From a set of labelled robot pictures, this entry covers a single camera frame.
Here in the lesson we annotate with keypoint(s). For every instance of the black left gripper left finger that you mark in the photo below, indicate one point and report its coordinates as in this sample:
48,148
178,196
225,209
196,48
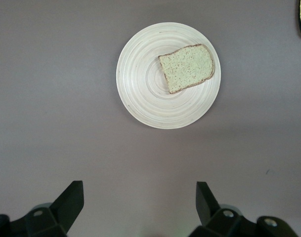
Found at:
63,212

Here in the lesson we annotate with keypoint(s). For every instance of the slice of brown bread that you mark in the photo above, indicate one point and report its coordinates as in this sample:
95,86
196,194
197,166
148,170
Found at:
187,67

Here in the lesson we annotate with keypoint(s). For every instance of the round pale wooden plate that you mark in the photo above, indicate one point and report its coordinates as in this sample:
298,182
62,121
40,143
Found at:
140,86

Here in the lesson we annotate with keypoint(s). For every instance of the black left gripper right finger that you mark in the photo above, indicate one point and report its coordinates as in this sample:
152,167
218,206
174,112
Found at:
209,209

